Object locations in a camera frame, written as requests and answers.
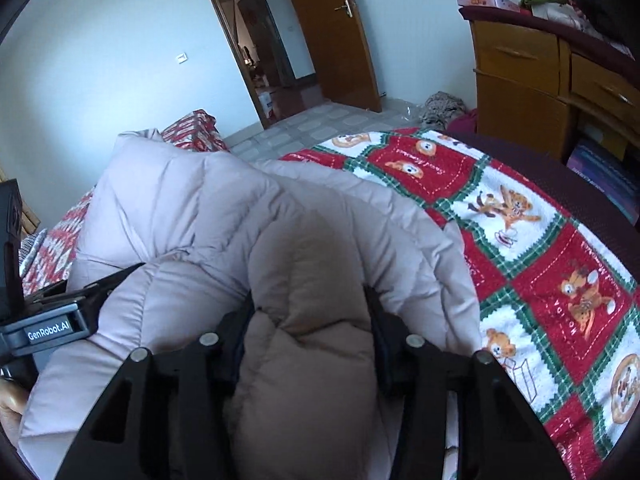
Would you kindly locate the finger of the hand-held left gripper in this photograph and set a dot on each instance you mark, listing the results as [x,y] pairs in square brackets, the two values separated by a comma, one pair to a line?
[107,280]

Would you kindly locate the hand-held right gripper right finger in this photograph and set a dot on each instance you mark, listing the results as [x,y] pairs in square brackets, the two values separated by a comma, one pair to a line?
[387,355]

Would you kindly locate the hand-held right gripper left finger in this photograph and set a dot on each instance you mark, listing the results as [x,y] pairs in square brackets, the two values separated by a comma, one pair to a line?
[235,345]

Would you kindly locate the beige puffer jacket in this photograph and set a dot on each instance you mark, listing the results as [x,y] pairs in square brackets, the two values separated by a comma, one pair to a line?
[200,210]

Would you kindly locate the person's left hand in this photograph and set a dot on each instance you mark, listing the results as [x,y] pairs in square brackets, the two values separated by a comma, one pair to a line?
[10,402]

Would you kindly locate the grey striped pillow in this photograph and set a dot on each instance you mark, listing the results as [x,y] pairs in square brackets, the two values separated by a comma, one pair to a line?
[29,255]

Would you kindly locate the wooden headboard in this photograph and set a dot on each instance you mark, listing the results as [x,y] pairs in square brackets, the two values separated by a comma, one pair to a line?
[31,217]

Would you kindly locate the red printed blanket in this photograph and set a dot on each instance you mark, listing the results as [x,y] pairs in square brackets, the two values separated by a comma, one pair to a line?
[550,270]

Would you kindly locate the cardboard box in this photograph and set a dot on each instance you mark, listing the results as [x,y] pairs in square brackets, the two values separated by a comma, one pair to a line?
[266,102]

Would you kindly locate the maroon cloth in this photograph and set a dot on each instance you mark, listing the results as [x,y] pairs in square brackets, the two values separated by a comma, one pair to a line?
[465,122]

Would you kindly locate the dark bed footboard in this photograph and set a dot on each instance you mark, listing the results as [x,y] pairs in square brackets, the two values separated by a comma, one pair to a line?
[550,170]

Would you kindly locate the grey cloth heap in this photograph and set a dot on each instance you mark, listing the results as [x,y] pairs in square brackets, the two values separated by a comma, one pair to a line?
[442,107]

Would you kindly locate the purple striped mat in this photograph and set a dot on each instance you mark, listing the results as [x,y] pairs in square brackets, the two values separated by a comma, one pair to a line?
[605,167]

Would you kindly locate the wooden door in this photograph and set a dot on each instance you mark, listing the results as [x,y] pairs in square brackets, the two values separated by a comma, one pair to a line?
[330,50]

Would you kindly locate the wooden desk with drawers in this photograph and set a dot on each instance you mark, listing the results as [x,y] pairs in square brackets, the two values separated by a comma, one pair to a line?
[520,70]

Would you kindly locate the pink printed box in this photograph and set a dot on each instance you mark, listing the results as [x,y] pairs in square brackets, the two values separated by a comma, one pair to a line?
[485,0]

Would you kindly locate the beige cloth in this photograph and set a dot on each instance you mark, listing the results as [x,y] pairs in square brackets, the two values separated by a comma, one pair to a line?
[552,12]

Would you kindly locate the white wall switch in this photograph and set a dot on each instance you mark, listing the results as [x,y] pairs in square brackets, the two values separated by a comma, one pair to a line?
[182,58]

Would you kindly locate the wooden door frame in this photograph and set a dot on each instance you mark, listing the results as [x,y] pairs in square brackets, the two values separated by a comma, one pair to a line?
[225,45]

